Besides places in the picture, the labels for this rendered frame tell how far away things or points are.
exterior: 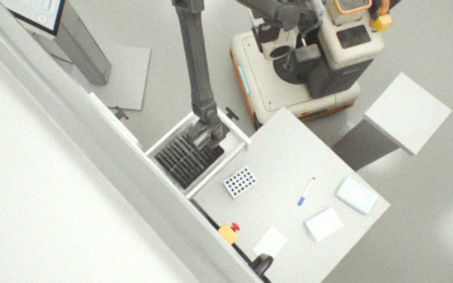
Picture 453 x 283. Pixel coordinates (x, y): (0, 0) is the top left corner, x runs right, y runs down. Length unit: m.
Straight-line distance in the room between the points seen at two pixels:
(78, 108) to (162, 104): 2.15
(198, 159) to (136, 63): 1.29
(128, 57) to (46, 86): 2.27
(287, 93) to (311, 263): 1.05
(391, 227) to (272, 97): 1.08
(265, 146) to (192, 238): 1.30
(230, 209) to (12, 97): 1.23
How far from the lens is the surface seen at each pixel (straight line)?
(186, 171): 1.45
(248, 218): 1.57
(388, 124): 1.79
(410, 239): 2.58
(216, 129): 1.23
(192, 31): 1.07
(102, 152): 0.36
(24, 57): 0.43
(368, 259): 2.48
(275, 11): 1.25
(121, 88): 2.58
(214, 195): 1.57
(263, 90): 2.23
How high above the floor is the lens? 2.32
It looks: 75 degrees down
